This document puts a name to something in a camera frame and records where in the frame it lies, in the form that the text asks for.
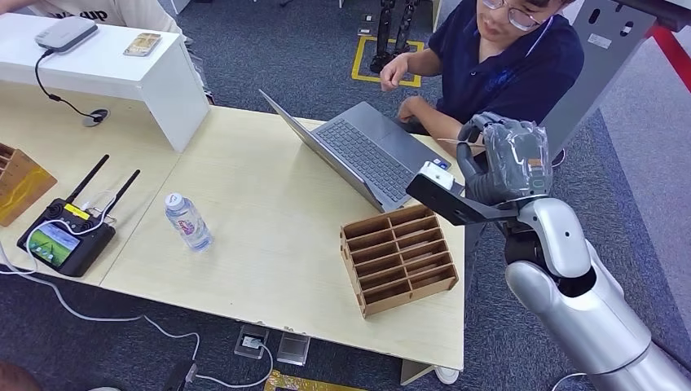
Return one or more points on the person's right hand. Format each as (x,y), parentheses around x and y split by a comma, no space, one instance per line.
(395,73)

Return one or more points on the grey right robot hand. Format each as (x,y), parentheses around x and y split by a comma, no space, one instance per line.
(507,162)

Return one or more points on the person's left hand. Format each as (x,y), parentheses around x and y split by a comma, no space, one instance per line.
(414,109)

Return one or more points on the thin card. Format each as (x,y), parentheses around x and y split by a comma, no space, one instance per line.
(459,142)

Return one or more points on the person's left forearm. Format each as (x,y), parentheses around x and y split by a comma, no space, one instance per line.
(445,129)

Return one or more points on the person's right forearm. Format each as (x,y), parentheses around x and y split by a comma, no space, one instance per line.
(426,62)

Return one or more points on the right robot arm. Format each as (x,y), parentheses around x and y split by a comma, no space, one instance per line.
(583,324)

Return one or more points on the person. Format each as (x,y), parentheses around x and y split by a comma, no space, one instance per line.
(513,75)
(119,13)

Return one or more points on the wooden slotted card rack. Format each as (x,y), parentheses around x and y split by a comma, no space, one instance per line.
(410,297)

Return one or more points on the wooden card holder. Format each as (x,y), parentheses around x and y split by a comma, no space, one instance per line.
(21,186)

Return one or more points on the black robot legs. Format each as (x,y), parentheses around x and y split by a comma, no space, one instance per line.
(384,32)

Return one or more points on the small blue white object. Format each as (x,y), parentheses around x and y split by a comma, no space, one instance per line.
(441,163)

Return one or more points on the grey laptop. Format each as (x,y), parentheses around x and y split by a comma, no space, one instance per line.
(367,151)

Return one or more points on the grey metal stand panel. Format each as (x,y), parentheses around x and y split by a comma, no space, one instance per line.
(594,70)

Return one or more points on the eyeglasses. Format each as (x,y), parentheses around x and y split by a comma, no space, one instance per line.
(518,19)

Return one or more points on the red bar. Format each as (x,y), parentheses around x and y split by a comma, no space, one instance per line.
(675,54)

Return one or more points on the white round floor foot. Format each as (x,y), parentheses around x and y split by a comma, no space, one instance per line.
(447,376)

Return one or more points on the wooden table leg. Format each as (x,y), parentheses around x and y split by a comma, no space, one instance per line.
(413,371)

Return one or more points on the clear plastic water bottle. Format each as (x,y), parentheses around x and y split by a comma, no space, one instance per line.
(189,226)

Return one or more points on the gold patterned phone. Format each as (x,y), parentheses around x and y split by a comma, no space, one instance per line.
(142,45)

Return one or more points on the metal floor socket lid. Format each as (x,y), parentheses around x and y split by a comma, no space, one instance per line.
(293,349)

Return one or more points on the white power plug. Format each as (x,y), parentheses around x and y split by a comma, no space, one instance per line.
(251,341)

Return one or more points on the white desk riser shelf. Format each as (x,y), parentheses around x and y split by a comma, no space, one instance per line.
(108,70)

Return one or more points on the yellow floor tape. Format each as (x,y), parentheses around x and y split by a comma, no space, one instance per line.
(302,384)

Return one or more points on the floor socket box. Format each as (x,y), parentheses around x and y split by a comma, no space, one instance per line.
(243,352)

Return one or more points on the grey router box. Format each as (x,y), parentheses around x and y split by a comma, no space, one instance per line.
(65,33)

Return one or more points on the black remote controller with screen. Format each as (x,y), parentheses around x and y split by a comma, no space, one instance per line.
(70,248)

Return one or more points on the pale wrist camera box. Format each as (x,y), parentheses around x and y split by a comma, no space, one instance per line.
(436,175)

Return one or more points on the black camera bracket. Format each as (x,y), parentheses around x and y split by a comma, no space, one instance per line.
(448,208)

